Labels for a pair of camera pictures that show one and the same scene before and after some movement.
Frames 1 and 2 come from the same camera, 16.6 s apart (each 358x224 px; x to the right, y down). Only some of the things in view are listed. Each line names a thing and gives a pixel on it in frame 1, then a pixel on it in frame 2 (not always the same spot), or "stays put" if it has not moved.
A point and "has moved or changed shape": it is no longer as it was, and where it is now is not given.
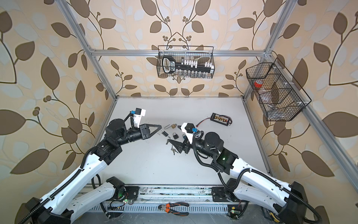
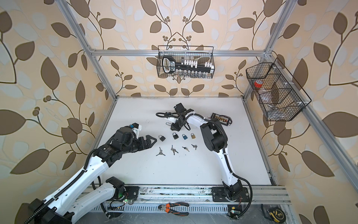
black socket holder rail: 169,66 stays put
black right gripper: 181,146 → 173,125
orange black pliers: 167,207 stays put
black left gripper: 147,134 → 148,145
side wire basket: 280,96 stays put
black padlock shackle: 165,134 has moved or changed shape
